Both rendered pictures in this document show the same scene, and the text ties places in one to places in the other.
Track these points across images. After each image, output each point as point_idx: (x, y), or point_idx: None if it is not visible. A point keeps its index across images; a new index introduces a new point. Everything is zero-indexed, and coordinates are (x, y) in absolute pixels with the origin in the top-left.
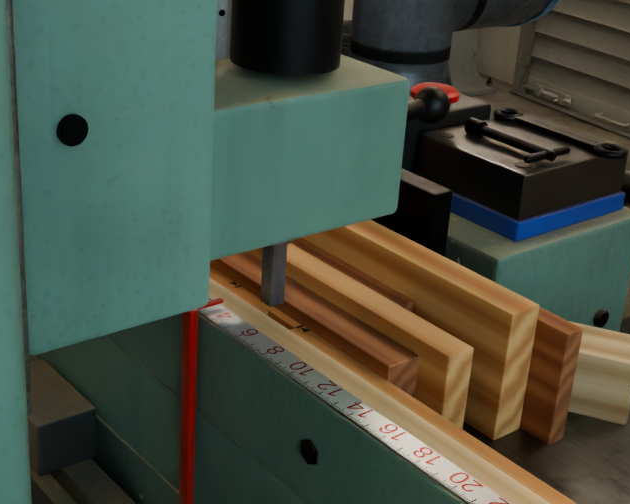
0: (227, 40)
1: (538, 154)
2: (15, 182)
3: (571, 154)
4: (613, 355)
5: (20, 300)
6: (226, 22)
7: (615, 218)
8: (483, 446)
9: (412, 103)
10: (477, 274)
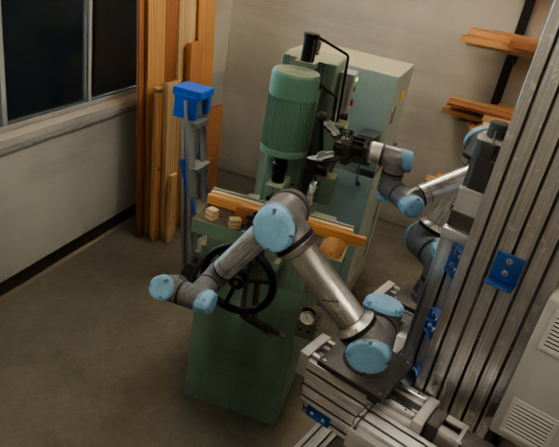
0: (413, 317)
1: (255, 211)
2: (266, 158)
3: (253, 216)
4: (232, 216)
5: (264, 166)
6: (414, 312)
7: (244, 228)
8: (238, 202)
9: (269, 195)
10: (251, 207)
